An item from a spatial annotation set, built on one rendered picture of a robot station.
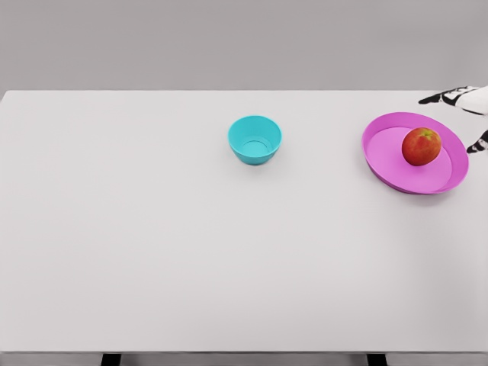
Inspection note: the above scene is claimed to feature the pink plate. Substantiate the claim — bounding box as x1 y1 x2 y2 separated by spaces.
361 111 470 196

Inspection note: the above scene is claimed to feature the blue bowl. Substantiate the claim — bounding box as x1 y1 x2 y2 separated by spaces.
227 115 283 166

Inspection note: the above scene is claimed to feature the red apple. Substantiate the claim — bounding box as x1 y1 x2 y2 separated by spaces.
401 127 443 167

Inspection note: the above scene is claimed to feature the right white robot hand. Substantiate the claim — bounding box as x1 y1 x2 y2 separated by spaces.
418 84 488 155

